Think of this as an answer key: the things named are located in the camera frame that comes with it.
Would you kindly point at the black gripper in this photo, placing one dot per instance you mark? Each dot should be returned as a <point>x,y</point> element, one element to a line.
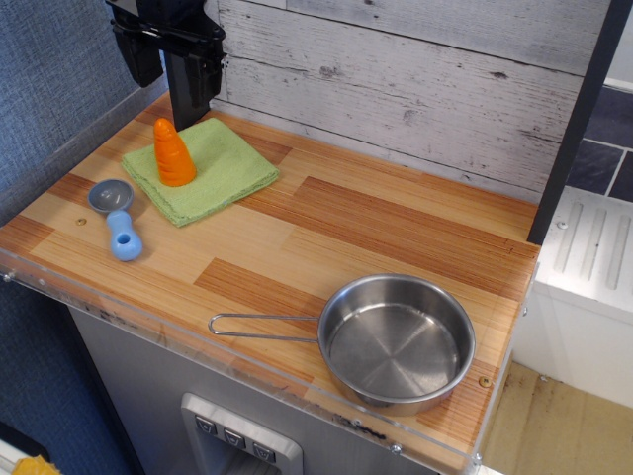
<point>143,28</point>

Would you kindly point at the blue plastic toy spoon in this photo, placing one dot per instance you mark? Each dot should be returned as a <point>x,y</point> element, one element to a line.
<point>112,198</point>

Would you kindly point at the green folded cloth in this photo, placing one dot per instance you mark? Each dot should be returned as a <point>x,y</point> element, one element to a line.
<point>228,169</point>

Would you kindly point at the yellow object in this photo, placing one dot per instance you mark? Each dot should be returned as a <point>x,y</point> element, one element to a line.
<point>34,466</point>

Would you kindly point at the grey toy dispenser panel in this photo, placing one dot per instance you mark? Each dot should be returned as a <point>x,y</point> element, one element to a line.
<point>224,442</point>

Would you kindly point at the white ribbed appliance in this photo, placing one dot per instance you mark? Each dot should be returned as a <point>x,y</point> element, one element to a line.
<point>576,325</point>

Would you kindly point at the black vertical post right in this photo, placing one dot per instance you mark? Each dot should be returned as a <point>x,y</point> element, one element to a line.
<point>605,48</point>

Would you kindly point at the stainless steel pan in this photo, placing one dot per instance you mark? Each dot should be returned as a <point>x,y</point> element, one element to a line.
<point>395,344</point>

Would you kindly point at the orange toy carrot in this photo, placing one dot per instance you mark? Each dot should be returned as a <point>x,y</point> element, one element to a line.
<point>174,163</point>

